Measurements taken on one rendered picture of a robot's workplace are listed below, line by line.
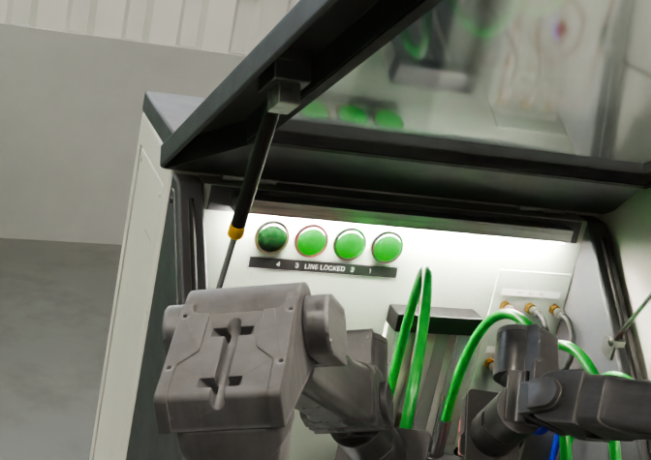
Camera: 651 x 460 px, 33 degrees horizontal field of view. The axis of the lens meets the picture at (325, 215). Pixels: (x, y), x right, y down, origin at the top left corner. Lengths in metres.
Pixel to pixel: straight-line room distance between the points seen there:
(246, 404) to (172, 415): 0.04
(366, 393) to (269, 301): 0.33
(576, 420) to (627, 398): 0.06
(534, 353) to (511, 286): 0.50
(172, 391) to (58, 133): 4.63
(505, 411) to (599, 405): 0.12
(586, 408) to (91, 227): 4.40
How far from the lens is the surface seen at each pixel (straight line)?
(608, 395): 1.17
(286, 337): 0.66
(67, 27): 5.18
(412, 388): 1.27
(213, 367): 0.65
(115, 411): 1.83
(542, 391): 1.20
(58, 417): 3.87
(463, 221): 1.64
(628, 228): 1.77
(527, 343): 1.28
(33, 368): 4.18
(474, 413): 1.35
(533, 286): 1.78
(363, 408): 1.01
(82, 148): 5.29
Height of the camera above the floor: 1.88
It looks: 17 degrees down
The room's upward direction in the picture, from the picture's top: 12 degrees clockwise
